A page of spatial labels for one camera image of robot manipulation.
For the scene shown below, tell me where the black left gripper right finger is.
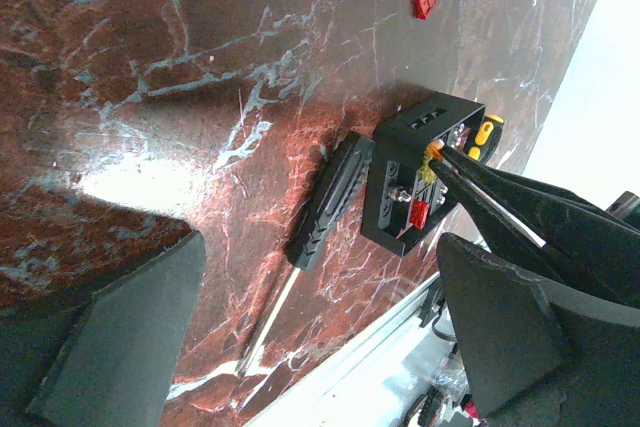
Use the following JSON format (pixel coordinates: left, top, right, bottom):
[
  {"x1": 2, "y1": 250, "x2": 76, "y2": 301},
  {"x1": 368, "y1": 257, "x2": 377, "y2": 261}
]
[{"x1": 436, "y1": 233, "x2": 639, "y2": 426}]

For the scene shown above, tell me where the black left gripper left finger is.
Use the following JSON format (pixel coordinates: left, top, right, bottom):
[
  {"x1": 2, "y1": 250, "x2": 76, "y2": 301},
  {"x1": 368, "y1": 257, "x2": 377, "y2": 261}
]
[{"x1": 1, "y1": 231, "x2": 206, "y2": 426}]

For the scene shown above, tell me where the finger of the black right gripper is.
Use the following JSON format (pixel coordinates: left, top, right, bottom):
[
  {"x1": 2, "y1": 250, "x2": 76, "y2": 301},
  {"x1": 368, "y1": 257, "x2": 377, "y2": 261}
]
[
  {"x1": 439, "y1": 145, "x2": 639, "y2": 267},
  {"x1": 429, "y1": 160, "x2": 639, "y2": 307}
]

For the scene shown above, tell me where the orange blade fuse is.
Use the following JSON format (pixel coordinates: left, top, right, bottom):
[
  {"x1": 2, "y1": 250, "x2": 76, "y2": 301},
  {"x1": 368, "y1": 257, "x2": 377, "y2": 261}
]
[{"x1": 425, "y1": 139, "x2": 445, "y2": 160}]

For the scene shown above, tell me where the black fuse box base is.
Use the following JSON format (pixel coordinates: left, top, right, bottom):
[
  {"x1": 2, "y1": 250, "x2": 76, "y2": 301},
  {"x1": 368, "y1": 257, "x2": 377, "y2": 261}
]
[{"x1": 361, "y1": 93, "x2": 486, "y2": 257}]

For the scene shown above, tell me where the red fuse in box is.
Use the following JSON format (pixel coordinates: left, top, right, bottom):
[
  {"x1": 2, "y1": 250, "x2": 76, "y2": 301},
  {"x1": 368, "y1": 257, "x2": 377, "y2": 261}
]
[{"x1": 409, "y1": 200, "x2": 430, "y2": 229}]

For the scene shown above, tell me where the yellow fuse in box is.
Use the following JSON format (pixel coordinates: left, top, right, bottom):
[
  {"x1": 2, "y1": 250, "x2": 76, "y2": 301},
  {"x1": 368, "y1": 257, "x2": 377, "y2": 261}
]
[{"x1": 419, "y1": 155, "x2": 437, "y2": 185}]

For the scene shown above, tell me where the yellow black handle screwdriver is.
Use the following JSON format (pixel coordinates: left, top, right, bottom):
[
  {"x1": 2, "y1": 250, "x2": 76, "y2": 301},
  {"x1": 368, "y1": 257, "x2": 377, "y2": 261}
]
[{"x1": 464, "y1": 114, "x2": 505, "y2": 164}]

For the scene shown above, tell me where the aluminium front rail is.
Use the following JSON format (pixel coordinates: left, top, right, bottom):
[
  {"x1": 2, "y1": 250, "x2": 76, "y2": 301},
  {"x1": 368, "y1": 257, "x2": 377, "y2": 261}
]
[{"x1": 248, "y1": 274, "x2": 453, "y2": 426}]

